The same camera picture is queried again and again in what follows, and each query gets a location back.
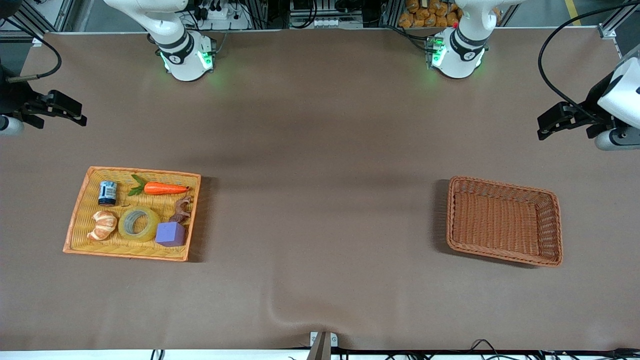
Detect yellow clear packing tape roll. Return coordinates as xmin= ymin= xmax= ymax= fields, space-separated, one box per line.
xmin=118 ymin=206 xmax=162 ymax=243

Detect small blue labelled can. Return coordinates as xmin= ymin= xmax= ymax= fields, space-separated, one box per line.
xmin=98 ymin=180 xmax=118 ymax=206

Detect yellow woven tray orange rim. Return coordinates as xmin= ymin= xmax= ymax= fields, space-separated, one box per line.
xmin=62 ymin=166 xmax=202 ymax=262

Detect brown wicker basket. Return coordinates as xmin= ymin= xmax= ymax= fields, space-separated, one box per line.
xmin=446 ymin=175 xmax=564 ymax=268

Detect toy croissant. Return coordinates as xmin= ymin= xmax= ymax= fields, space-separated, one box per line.
xmin=86 ymin=210 xmax=119 ymax=242

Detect orange toy carrot green leaves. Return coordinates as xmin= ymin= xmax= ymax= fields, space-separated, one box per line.
xmin=128 ymin=174 xmax=192 ymax=197

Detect brown toy horse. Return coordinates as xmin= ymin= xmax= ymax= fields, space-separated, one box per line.
xmin=168 ymin=195 xmax=194 ymax=224

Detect purple cube block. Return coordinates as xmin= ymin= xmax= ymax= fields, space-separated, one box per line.
xmin=155 ymin=221 xmax=187 ymax=248

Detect pile of orange bread toys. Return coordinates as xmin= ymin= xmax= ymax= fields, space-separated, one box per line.
xmin=398 ymin=0 xmax=463 ymax=29

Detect white power strip with plugs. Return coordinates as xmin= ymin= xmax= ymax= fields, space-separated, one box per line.
xmin=192 ymin=0 xmax=252 ymax=31

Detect long white power strip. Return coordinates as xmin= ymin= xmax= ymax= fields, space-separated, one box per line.
xmin=312 ymin=17 xmax=364 ymax=29

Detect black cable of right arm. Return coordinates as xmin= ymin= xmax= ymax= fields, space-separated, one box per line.
xmin=0 ymin=17 xmax=62 ymax=84

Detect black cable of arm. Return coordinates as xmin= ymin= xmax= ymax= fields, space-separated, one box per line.
xmin=0 ymin=17 xmax=62 ymax=84
xmin=538 ymin=2 xmax=640 ymax=123

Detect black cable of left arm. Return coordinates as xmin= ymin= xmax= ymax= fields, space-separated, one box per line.
xmin=538 ymin=2 xmax=640 ymax=123

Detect aluminium frame profile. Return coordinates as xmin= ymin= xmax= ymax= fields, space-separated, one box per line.
xmin=597 ymin=0 xmax=633 ymax=40

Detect black cables along table edge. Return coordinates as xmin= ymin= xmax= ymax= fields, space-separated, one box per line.
xmin=287 ymin=339 xmax=640 ymax=360

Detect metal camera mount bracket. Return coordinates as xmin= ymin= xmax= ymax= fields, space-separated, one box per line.
xmin=306 ymin=331 xmax=339 ymax=360

